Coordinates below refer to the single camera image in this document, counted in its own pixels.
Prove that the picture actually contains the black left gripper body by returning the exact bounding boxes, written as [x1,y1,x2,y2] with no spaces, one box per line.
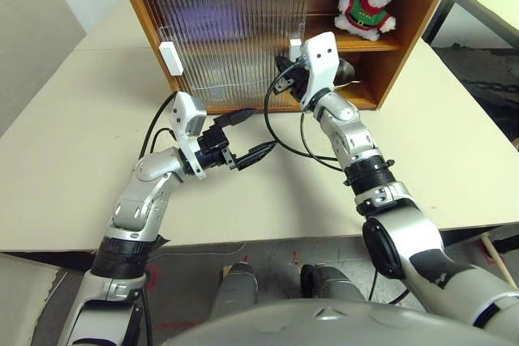
[195,126,240,171]

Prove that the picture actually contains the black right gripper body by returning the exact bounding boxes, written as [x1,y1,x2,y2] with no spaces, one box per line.
[274,62,311,101]

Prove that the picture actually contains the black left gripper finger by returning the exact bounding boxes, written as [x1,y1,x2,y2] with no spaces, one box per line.
[236,140,279,172]
[213,108,257,127]

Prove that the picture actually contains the ribbed clear sliding door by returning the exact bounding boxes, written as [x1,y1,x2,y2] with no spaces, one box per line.
[139,0,315,106]
[128,0,303,108]

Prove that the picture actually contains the white plush dog green sweater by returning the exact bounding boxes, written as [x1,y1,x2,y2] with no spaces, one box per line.
[333,0,406,43]

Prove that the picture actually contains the wooden cabinet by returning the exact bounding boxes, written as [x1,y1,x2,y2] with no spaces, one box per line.
[111,0,461,115]

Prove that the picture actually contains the purple tissue box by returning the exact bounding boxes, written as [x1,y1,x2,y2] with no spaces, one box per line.
[172,4,241,41]

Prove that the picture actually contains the grey left robot leg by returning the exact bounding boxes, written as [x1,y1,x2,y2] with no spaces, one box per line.
[210,263,260,318]

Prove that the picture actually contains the grey robot leg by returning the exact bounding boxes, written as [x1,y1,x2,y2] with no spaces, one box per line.
[210,263,260,318]
[299,263,366,302]

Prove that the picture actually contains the grey right robot leg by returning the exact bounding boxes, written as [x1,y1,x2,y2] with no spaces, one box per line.
[299,263,366,302]

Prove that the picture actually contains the pale table with black legs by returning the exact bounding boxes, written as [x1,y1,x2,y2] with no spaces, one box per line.
[421,0,519,49]

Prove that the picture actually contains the grey robot torso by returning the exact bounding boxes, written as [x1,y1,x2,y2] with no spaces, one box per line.
[161,299,519,346]

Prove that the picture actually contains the pale grey cushion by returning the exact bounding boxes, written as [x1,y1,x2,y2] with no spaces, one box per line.
[0,252,70,346]

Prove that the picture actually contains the wooden stick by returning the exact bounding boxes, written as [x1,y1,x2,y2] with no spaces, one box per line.
[480,233,517,284]

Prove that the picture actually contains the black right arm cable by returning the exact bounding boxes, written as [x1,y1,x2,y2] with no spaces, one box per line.
[263,60,354,171]

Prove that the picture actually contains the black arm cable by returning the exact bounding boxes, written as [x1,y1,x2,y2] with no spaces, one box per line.
[137,92,179,160]
[263,60,354,171]

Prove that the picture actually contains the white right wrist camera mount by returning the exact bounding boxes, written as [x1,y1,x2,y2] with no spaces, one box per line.
[298,32,340,114]

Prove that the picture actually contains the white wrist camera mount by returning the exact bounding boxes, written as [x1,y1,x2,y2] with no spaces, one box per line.
[169,92,208,180]
[298,32,340,114]

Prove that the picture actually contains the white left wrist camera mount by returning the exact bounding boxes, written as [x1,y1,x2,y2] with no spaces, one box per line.
[169,92,208,180]

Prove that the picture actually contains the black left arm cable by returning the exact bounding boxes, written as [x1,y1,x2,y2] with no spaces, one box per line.
[137,92,179,160]

